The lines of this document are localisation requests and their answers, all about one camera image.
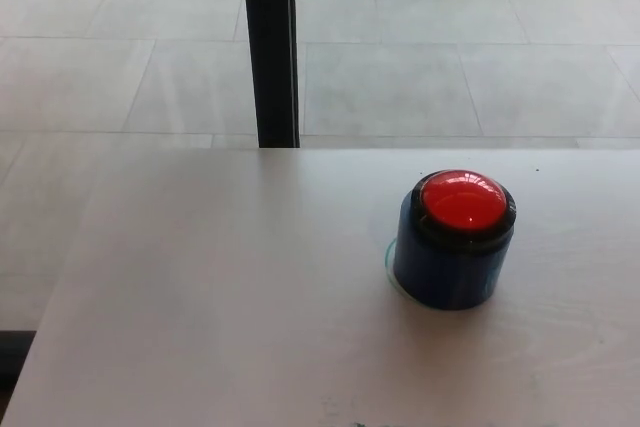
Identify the red dome button blue base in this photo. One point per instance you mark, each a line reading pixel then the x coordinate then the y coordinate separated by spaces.
pixel 462 207

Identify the black vertical post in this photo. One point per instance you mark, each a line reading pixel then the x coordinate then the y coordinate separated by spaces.
pixel 270 47

